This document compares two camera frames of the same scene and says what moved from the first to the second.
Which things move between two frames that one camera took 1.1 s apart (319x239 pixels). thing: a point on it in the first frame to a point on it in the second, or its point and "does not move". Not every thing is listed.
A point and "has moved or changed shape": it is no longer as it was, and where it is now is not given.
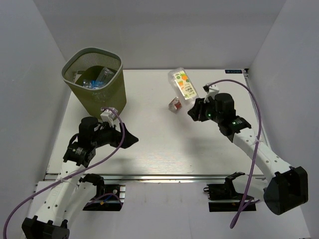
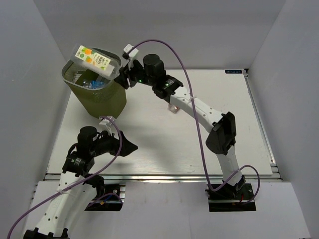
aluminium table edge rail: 85,177 does not move
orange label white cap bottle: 184,85 has moved or changed shape
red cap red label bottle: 175,105 does not move
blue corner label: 233,71 does not move
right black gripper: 198,108 to 124,74
